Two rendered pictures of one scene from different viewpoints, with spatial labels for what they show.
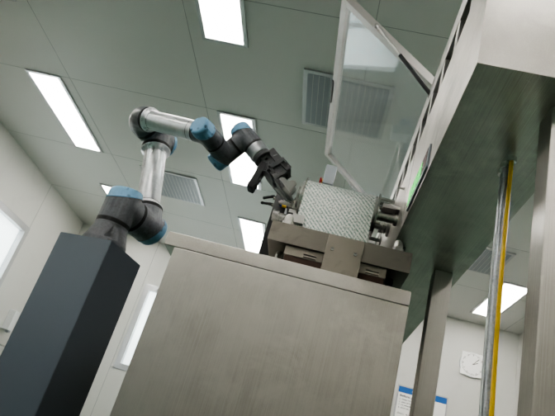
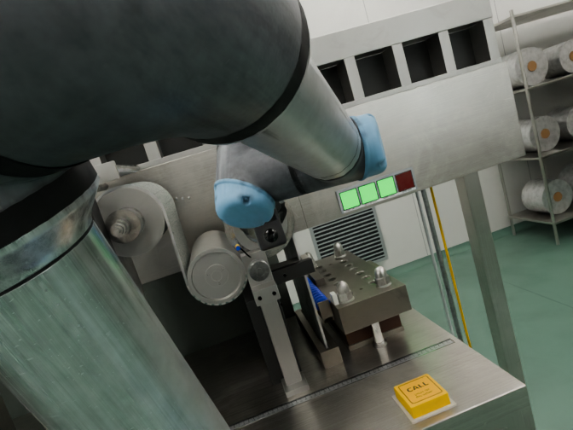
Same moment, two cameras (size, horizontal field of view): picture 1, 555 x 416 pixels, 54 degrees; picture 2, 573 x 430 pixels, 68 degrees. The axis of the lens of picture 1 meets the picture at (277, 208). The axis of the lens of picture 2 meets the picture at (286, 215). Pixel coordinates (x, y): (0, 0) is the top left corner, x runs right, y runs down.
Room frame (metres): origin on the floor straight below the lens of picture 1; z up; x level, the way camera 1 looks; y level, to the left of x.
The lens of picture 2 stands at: (1.87, 0.79, 1.39)
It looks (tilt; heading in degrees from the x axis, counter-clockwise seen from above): 9 degrees down; 253
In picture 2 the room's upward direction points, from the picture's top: 17 degrees counter-clockwise
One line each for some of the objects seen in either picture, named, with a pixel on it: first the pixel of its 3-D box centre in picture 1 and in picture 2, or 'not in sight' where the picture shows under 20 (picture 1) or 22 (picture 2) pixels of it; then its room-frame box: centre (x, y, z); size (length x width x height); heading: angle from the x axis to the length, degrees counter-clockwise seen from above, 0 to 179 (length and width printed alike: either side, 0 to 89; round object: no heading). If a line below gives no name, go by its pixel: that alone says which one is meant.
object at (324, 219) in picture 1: (329, 234); (293, 262); (1.60, -0.19, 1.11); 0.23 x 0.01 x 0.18; 82
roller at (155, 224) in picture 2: not in sight; (138, 216); (1.90, -0.24, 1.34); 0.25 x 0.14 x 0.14; 82
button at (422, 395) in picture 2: not in sight; (421, 395); (1.55, 0.18, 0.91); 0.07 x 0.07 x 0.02; 82
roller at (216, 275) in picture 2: not in sight; (215, 263); (1.77, -0.21, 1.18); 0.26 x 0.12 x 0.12; 82
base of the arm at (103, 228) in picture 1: (107, 235); not in sight; (1.77, 0.52, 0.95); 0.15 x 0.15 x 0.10
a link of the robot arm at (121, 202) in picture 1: (122, 206); not in sight; (1.78, 0.52, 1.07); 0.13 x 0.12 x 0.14; 147
